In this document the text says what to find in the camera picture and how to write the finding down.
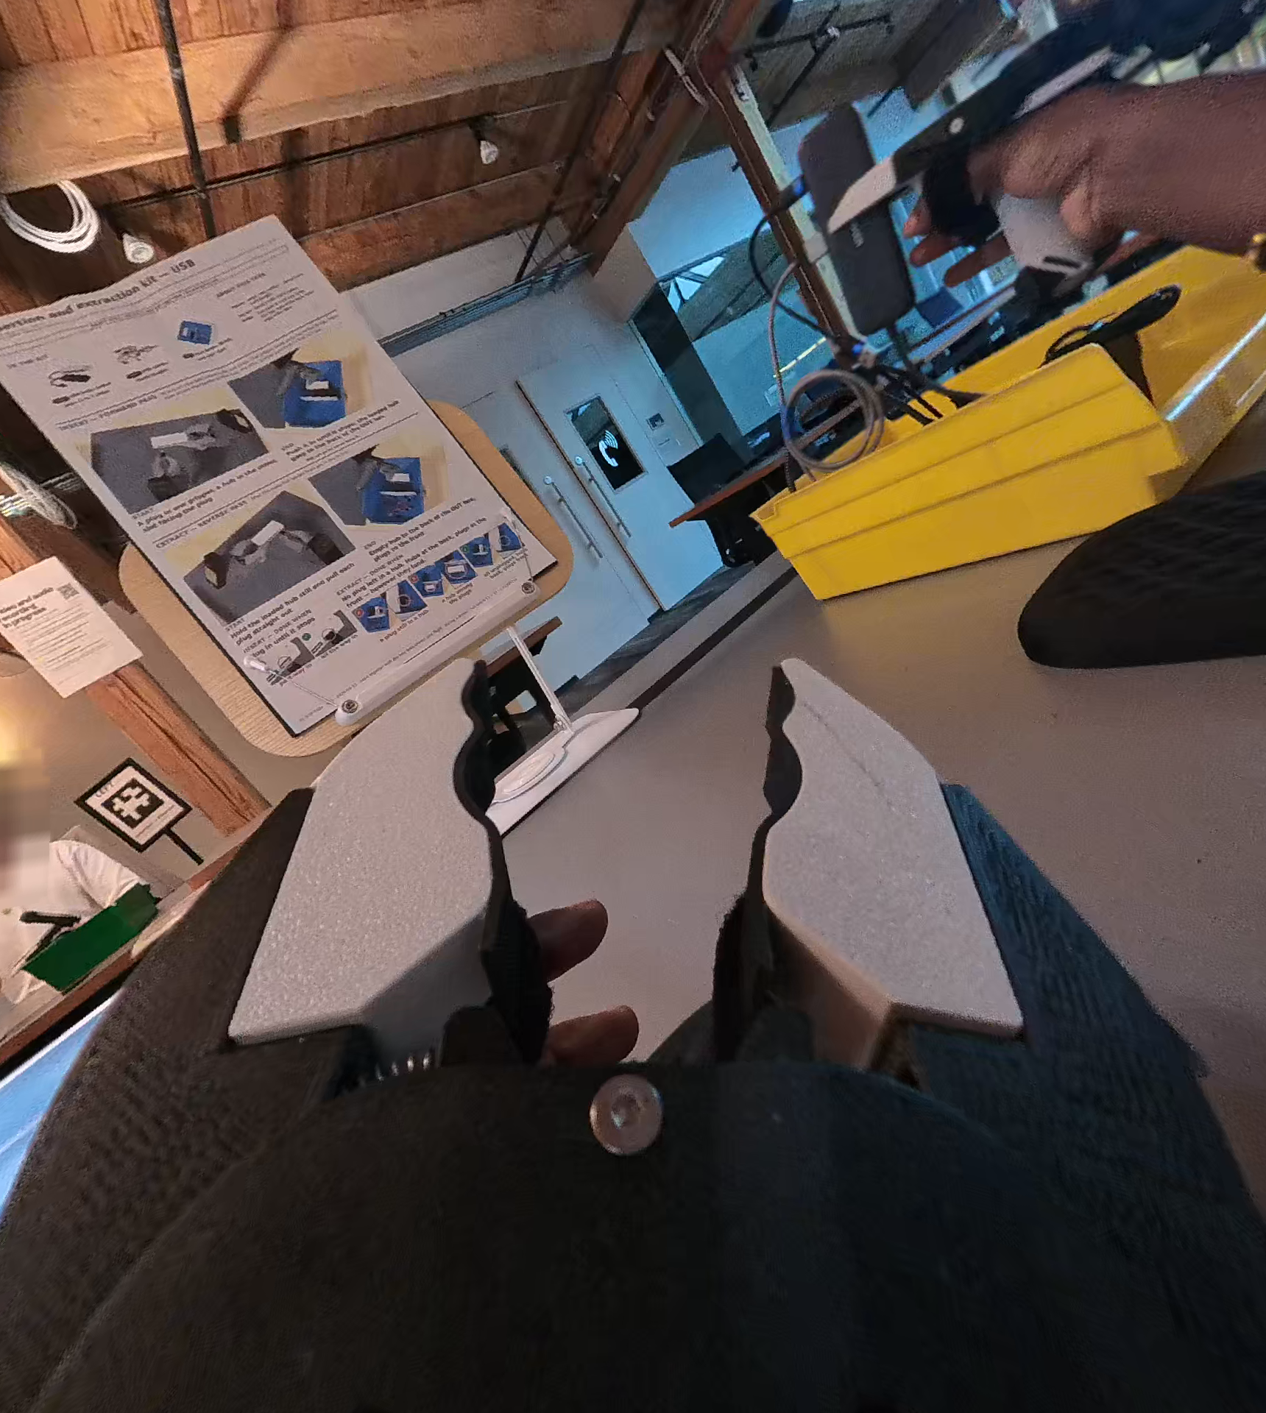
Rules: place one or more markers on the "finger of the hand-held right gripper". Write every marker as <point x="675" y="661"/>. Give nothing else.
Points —
<point x="877" y="193"/>

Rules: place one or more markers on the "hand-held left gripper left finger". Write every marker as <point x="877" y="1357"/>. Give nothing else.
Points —
<point x="379" y="883"/>

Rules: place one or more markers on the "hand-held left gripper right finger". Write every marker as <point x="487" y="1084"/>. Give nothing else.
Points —
<point x="877" y="883"/>

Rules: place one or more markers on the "yellow plastic bin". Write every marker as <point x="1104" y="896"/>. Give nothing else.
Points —
<point x="975" y="486"/>

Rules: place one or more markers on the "person's right hand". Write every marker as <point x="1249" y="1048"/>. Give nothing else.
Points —
<point x="1163" y="156"/>

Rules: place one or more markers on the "person's left hand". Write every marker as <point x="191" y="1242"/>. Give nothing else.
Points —
<point x="573" y="933"/>

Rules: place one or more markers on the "black and white marker sign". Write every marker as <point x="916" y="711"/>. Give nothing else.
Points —
<point x="130" y="804"/>

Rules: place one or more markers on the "black bin divider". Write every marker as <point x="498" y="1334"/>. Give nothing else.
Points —
<point x="1124" y="331"/>

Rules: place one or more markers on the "green plastic bin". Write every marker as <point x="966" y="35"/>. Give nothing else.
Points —
<point x="93" y="951"/>

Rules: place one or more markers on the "row of wooden office desks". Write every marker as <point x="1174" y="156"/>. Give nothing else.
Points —
<point x="733" y="497"/>

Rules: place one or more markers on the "wooden display board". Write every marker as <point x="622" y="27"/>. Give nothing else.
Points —
<point x="165" y="619"/>

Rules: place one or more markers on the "phone icon door window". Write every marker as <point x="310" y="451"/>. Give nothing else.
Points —
<point x="606" y="448"/>

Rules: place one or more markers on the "white ceiling spotlight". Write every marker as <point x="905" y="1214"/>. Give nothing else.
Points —
<point x="484" y="146"/>
<point x="138" y="250"/>

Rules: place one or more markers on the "white notice paper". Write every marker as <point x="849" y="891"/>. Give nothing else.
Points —
<point x="54" y="624"/>

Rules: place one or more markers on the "black quilted mat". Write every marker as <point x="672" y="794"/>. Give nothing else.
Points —
<point x="1196" y="564"/>

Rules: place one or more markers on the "printed instruction sheet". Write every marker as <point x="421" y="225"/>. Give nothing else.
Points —
<point x="257" y="331"/>

